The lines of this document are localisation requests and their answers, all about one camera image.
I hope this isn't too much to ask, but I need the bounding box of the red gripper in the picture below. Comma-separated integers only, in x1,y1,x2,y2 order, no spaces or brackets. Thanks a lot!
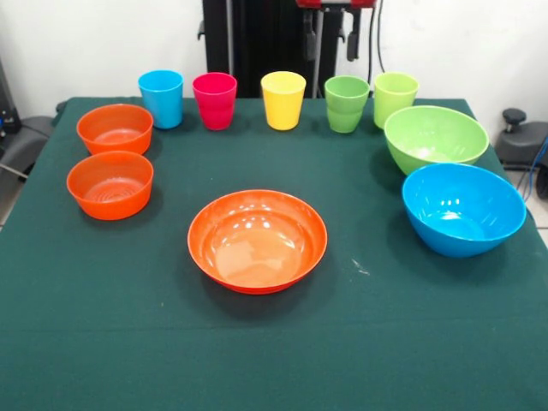
295,0,377,63

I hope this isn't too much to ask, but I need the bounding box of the large orange bowl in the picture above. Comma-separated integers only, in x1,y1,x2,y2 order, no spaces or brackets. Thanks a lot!
187,189,329,295

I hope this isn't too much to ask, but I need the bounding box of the yellow cup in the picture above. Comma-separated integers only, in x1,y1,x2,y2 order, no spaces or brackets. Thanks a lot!
260,70,307,131

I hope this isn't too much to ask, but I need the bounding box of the lime green cup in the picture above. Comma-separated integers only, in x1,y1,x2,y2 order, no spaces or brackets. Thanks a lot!
373,71,420,130

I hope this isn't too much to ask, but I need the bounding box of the pink cup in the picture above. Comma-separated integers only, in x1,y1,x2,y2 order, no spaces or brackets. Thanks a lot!
192,72,238,131

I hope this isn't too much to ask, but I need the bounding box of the lime green bowl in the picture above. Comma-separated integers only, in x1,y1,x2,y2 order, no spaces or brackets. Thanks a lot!
383,104,490,176

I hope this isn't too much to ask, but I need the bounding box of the blue cup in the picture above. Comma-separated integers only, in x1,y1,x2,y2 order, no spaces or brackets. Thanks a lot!
137,69,185,130

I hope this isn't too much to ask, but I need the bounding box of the blue bowl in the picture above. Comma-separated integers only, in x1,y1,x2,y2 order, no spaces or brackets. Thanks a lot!
401,162,527,259

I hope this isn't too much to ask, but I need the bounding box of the grey stand base with knob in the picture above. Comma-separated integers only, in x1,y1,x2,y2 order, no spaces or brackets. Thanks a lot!
496,107,548,172

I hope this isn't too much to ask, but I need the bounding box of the small orange bowl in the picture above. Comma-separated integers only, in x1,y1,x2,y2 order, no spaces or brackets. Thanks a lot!
66,150,155,222
76,104,154,156

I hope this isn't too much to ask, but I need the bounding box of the dark green tablecloth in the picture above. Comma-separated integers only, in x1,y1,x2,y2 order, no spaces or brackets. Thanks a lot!
0,97,548,411

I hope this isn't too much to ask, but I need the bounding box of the black equipment box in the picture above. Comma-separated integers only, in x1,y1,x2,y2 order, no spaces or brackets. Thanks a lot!
0,59,22,138

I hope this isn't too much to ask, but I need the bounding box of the black hanging cable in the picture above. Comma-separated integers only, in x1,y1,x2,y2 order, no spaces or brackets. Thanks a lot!
367,0,389,74

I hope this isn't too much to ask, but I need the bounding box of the blue cable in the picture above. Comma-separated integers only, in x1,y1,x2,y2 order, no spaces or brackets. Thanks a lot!
527,136,548,202

